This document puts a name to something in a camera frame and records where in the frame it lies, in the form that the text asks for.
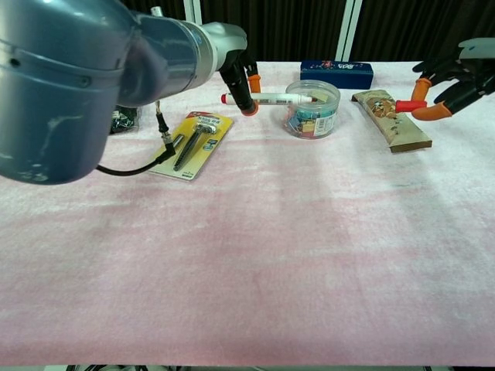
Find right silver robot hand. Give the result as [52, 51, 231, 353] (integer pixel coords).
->
[410, 37, 495, 121]

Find dark blue printed box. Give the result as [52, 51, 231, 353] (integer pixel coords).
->
[299, 60, 374, 89]

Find white partition frame post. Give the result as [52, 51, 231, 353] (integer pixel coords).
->
[335, 0, 363, 62]
[184, 0, 201, 25]

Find pink fleece tablecloth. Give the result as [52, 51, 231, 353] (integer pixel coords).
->
[0, 60, 495, 366]

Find black gloves in bag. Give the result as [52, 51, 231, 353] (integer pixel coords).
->
[110, 106, 142, 135]

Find clear jar of binder clips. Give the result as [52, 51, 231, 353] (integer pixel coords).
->
[285, 80, 341, 140]

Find yellow razor blister pack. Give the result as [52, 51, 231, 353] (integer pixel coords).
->
[148, 111, 235, 182]

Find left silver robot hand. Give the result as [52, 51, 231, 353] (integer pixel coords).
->
[210, 22, 262, 116]

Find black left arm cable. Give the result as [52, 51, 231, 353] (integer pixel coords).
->
[96, 100, 177, 177]

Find brown snack bar wrapper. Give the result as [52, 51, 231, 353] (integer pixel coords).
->
[350, 89, 433, 154]

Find white red-capped marker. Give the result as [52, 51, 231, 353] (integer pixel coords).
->
[220, 91, 315, 107]

